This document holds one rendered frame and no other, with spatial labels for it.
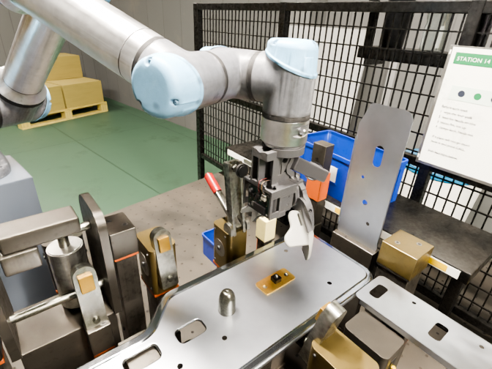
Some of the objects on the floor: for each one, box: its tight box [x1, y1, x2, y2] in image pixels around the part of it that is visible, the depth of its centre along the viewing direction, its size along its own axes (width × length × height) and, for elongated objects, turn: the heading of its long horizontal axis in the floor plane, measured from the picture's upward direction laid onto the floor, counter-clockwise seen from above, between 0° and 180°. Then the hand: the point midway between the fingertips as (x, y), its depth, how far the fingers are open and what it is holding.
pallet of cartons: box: [18, 53, 108, 130], centre depth 500 cm, size 152×121×85 cm
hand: (280, 238), depth 63 cm, fingers open, 14 cm apart
